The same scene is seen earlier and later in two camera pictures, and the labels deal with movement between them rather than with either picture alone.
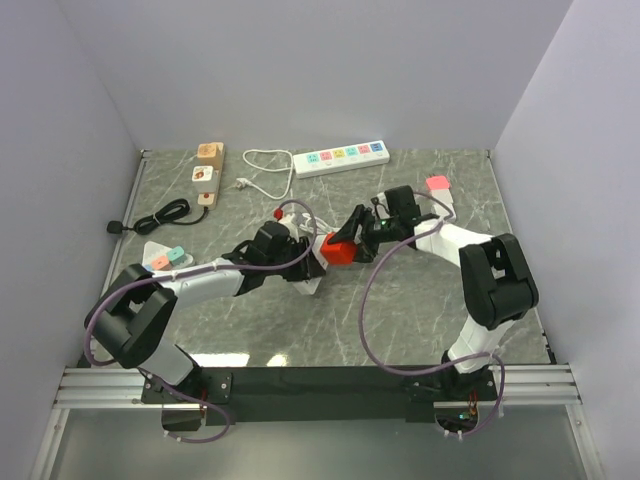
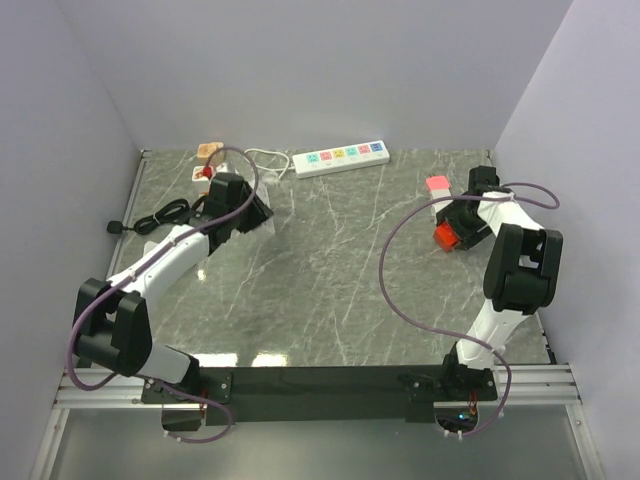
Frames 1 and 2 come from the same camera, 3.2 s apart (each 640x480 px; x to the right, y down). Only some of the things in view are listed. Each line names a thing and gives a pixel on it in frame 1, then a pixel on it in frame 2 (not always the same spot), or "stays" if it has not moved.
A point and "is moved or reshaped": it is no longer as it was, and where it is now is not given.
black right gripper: x=348 y=232 -> x=451 y=214
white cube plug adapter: x=444 y=196 stays
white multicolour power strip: x=338 y=159 stays
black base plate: x=226 y=392 stays
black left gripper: x=307 y=267 -> x=259 y=213
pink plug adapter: x=437 y=182 stays
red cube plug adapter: x=338 y=254 is moved or reshaped
